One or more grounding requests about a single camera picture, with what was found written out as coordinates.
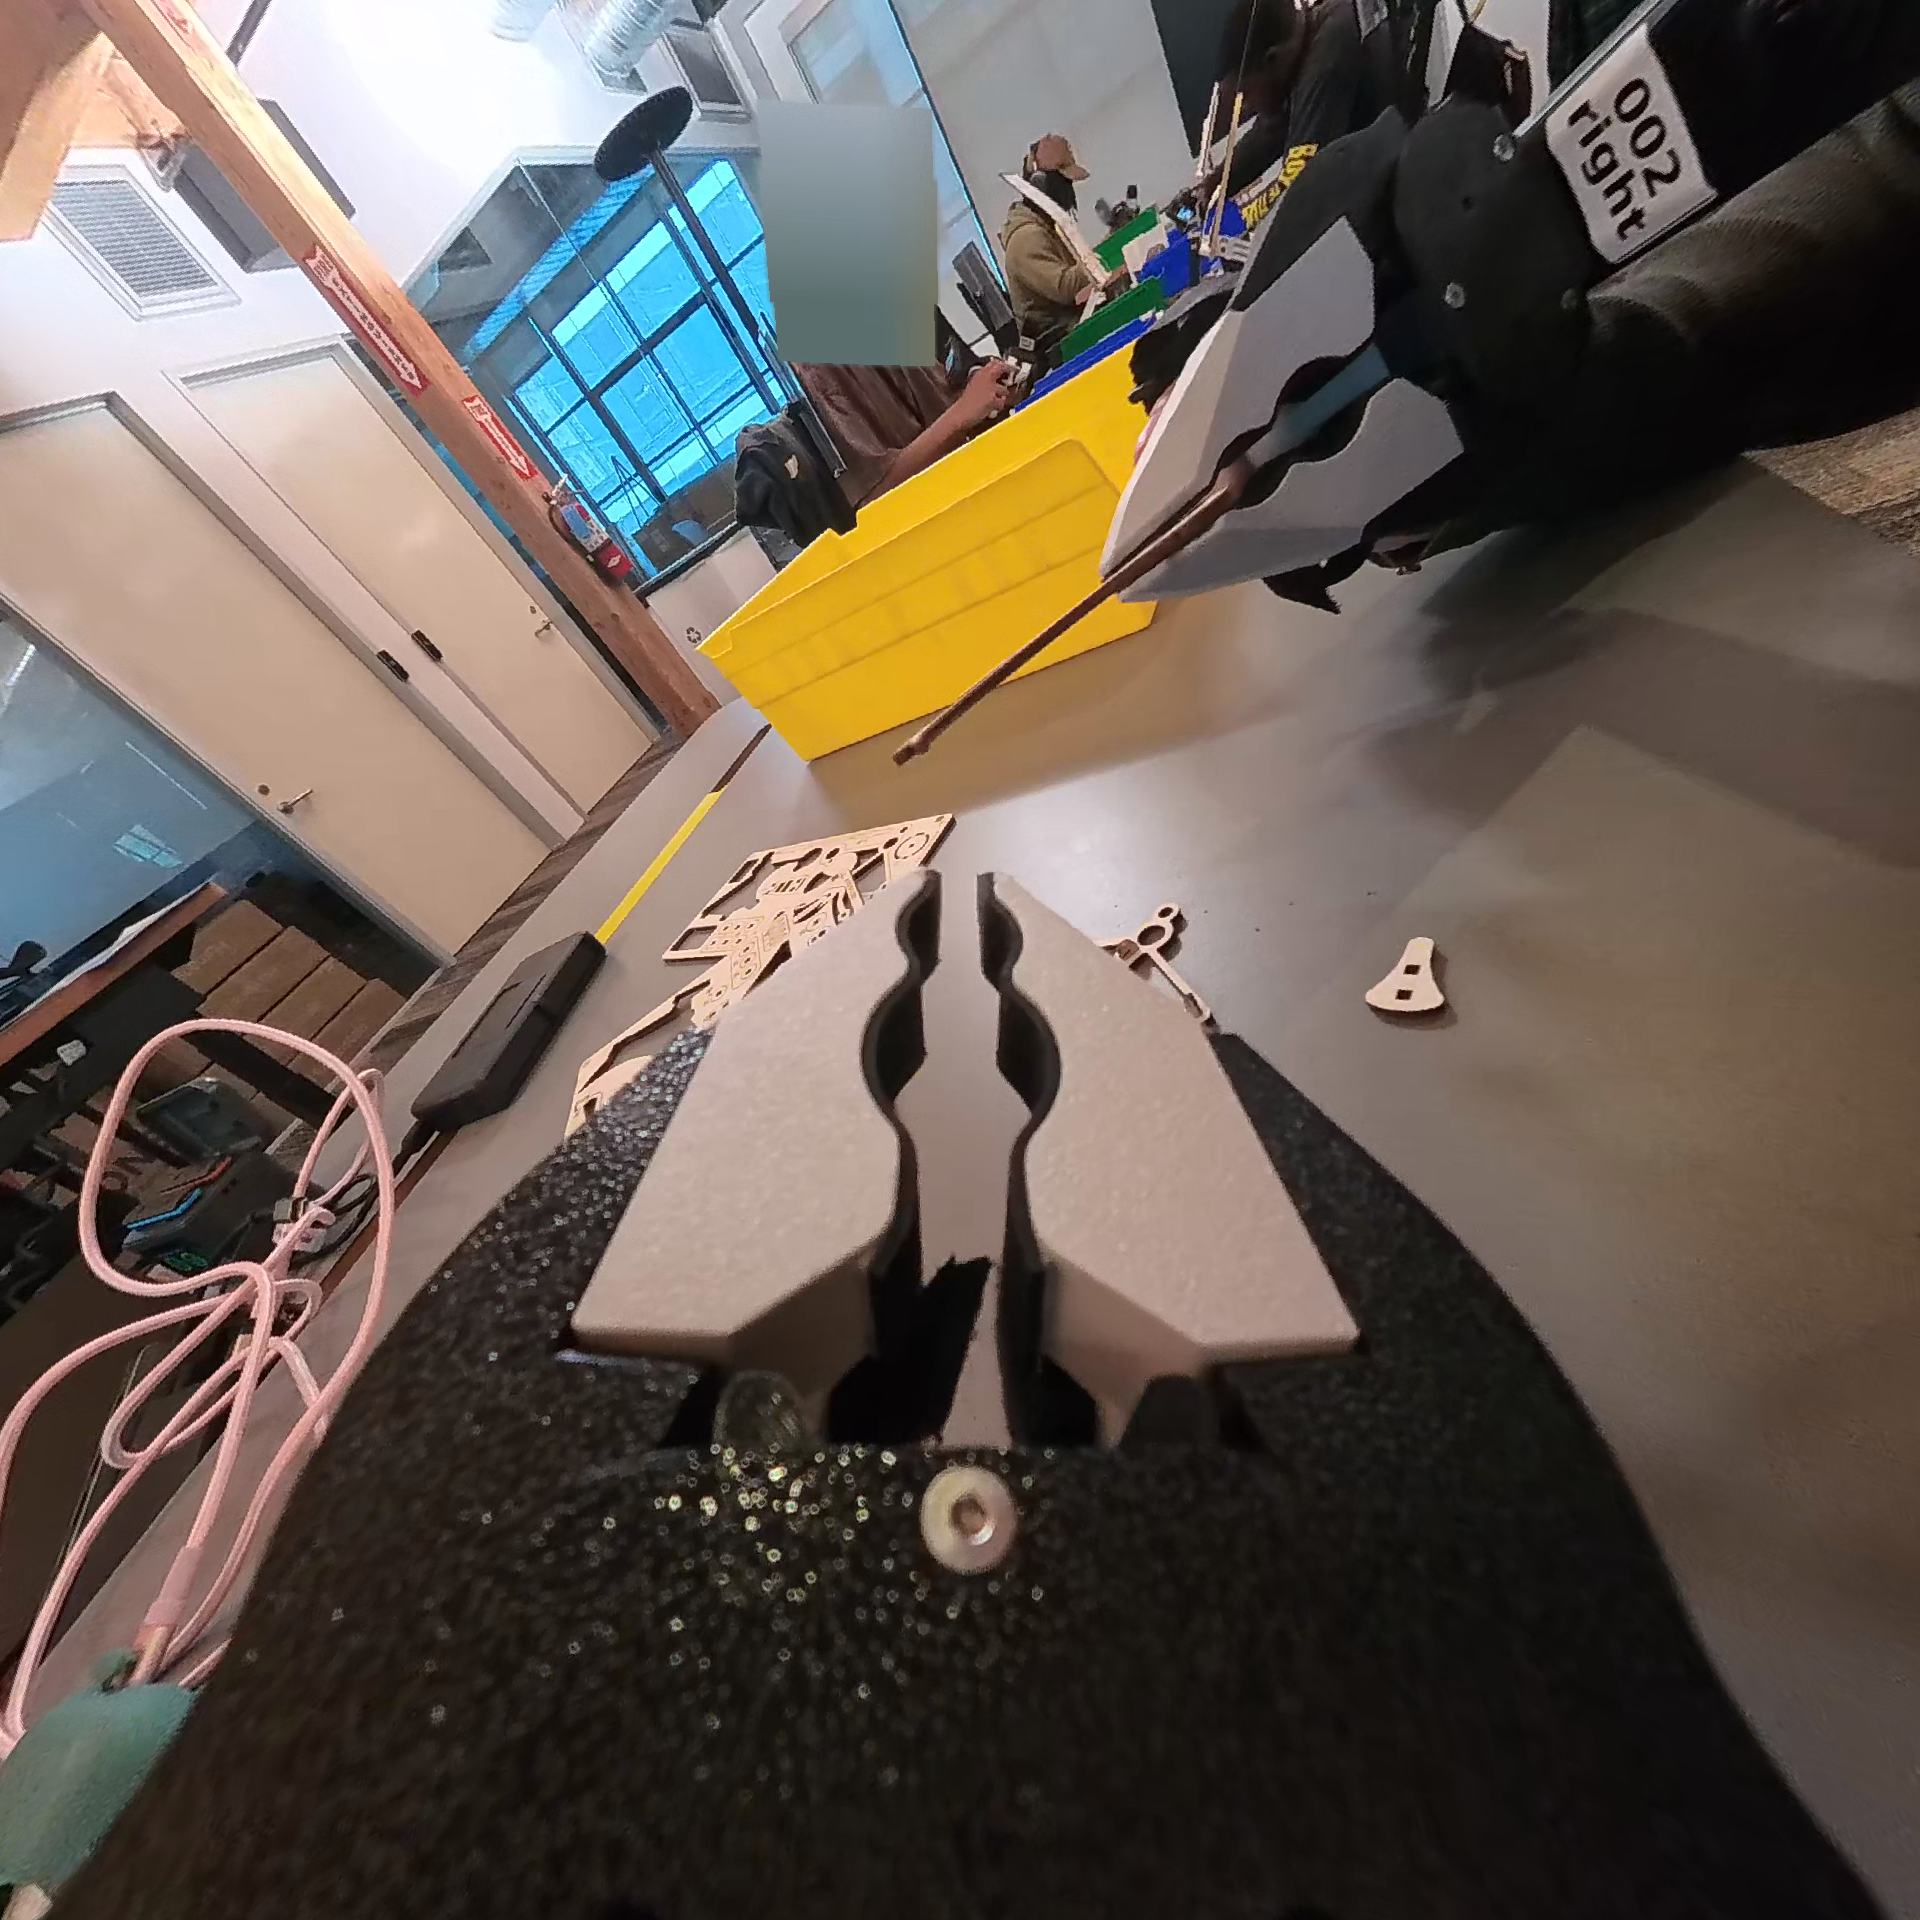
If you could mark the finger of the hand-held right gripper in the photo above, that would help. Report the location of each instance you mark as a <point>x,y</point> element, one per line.
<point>1260,345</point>
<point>1349,480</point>

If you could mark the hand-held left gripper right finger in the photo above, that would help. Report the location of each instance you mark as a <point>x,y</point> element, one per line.
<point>1185,1184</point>

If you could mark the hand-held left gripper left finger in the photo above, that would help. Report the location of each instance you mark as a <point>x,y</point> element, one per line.
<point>750,1170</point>

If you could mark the wooden bicycle frame assembly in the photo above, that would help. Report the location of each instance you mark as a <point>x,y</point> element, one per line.
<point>1144,942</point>

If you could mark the wooden saddle part with holes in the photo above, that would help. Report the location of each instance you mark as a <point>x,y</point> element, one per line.
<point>1435,1002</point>

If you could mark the long wooden model strut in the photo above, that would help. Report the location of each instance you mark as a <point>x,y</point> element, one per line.
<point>1049,636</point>

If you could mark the person's right forearm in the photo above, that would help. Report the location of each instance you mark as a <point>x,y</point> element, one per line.
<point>1725,358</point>

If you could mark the wooden parts sheet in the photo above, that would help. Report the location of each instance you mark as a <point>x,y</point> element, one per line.
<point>886,840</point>

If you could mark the small green bin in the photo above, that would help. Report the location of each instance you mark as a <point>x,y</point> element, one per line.
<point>1118,299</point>

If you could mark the blue plastic bin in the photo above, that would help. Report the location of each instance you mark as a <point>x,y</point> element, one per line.
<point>1095,353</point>

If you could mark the black flat device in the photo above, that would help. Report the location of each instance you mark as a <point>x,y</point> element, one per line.
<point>511,1027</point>

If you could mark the yellow plastic bin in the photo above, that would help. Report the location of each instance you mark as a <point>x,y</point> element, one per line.
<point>932,600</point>

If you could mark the wooden shelf with clutter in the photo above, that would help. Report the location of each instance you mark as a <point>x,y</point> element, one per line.
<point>225,1049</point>

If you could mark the large gridded window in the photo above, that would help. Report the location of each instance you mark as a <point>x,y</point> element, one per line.
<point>646,345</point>

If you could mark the red fire extinguisher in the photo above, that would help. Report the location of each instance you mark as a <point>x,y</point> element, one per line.
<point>600,546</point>

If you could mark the white door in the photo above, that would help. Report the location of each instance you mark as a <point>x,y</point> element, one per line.
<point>225,674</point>
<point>451,600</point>

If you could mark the black round lamp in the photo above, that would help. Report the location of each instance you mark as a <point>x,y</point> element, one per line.
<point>643,132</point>

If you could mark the teal device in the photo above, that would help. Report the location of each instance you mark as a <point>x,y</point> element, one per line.
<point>89,1769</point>

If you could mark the silver ventilation duct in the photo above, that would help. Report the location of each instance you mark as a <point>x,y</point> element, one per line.
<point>639,36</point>

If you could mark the wooden building post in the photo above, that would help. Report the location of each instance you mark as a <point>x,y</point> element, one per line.
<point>376,316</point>

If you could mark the white wall vent grille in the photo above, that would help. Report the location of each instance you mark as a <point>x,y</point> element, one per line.
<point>136,248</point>

